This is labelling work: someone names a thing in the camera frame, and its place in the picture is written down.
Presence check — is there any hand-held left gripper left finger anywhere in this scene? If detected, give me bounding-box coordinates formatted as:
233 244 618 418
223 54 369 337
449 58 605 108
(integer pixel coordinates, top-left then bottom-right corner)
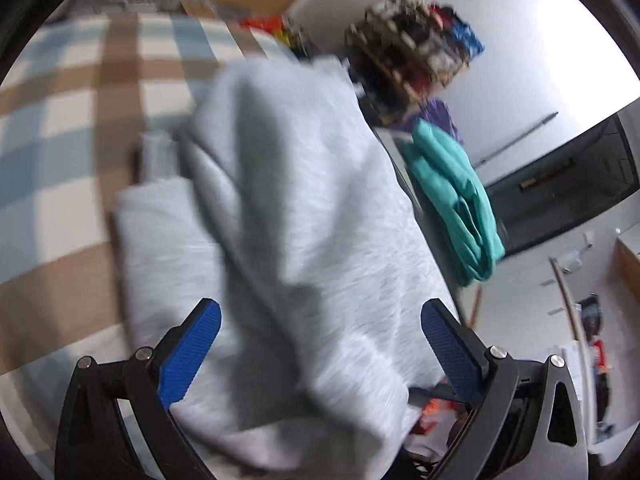
54 297 223 480

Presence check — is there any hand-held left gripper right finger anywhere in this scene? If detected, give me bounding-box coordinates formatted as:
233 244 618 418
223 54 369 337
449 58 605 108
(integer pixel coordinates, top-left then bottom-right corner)
420 297 591 480

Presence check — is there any light grey hoodie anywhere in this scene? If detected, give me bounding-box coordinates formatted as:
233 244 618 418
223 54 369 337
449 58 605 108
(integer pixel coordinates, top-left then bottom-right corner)
112 55 461 476

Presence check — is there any red plastic bag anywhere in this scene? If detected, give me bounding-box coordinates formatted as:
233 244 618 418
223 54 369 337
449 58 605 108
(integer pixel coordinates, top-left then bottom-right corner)
407 395 473 436

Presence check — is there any curved wooden stick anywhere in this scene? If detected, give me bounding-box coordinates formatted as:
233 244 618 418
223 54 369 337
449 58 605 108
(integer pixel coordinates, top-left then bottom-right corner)
549 257 598 441

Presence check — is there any teal sweatshirt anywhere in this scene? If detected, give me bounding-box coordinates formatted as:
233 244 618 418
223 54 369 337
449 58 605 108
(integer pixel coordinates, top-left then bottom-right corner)
404 119 506 287

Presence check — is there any wooden cabinet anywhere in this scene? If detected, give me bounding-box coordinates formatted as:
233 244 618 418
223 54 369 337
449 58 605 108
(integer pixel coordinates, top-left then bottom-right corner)
615 237 640 301

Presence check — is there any large black panel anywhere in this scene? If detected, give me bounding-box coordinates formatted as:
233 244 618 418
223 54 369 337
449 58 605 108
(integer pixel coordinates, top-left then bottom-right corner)
487 115 640 256

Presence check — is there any purple cloth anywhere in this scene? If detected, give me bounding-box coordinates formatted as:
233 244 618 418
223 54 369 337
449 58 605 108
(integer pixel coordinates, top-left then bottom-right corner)
400 99 463 143

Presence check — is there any plaid bed sheet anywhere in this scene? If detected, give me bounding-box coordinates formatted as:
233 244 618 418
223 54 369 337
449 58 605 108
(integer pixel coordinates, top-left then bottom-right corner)
0 12 301 421

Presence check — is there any wooden shoe rack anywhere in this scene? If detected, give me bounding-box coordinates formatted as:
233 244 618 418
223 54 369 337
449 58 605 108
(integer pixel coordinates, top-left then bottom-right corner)
345 25 451 106

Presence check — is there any orange plastic bag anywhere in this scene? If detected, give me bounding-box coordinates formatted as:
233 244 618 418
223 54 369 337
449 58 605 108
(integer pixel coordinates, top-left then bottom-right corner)
239 16 283 31

